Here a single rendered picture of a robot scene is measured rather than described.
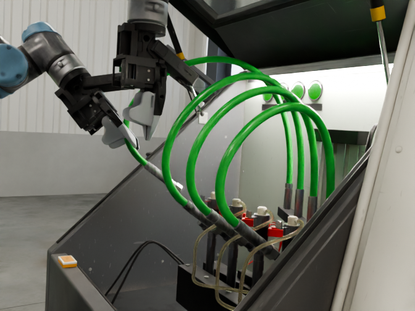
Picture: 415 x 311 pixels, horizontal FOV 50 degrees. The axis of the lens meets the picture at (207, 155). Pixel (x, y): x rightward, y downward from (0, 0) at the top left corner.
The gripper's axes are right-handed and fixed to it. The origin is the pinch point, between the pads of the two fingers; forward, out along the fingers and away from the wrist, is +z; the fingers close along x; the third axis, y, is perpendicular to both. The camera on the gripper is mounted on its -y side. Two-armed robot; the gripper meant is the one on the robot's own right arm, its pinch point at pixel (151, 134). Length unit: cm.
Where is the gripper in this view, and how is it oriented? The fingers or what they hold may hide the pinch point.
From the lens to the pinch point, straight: 86.1
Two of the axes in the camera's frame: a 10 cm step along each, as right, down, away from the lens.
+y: -8.6, -0.2, -5.1
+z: -0.6, 10.0, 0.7
